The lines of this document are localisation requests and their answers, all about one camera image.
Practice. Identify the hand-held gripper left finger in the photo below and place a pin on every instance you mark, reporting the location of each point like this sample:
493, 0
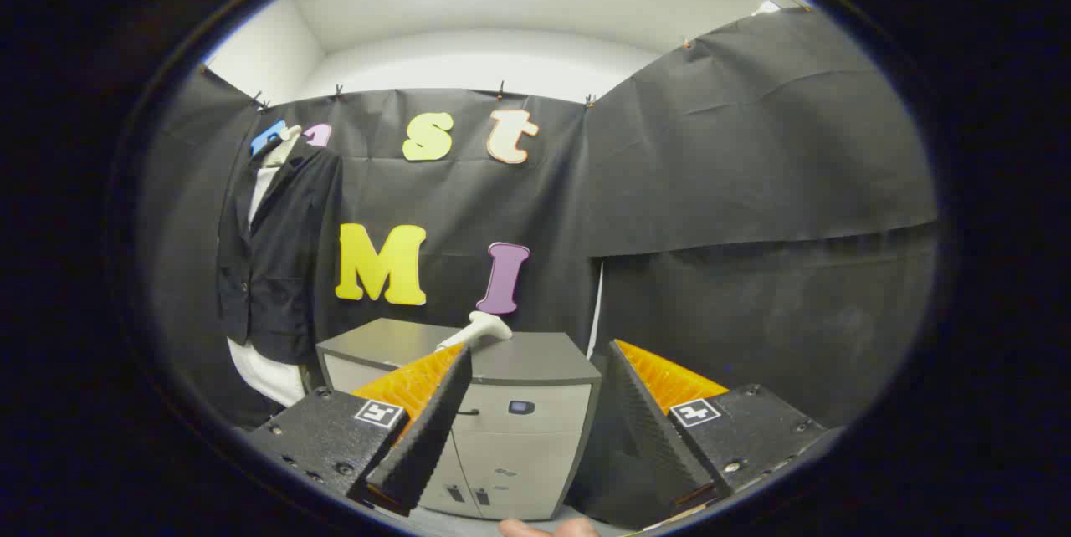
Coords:
427, 437

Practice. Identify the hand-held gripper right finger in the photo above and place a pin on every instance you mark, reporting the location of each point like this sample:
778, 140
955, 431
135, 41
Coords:
653, 428

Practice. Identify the white garment steamer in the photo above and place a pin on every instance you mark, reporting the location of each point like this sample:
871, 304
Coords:
485, 326

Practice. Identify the black suit jacket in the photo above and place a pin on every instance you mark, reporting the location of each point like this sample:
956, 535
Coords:
284, 269

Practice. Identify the grey cabinet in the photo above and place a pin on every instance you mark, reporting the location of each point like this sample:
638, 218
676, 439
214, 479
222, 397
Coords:
535, 361

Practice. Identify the black backdrop cloth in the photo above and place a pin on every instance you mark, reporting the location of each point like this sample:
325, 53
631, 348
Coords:
711, 186

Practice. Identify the white plastic hanger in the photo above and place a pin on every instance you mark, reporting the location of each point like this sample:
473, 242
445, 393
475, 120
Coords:
284, 148

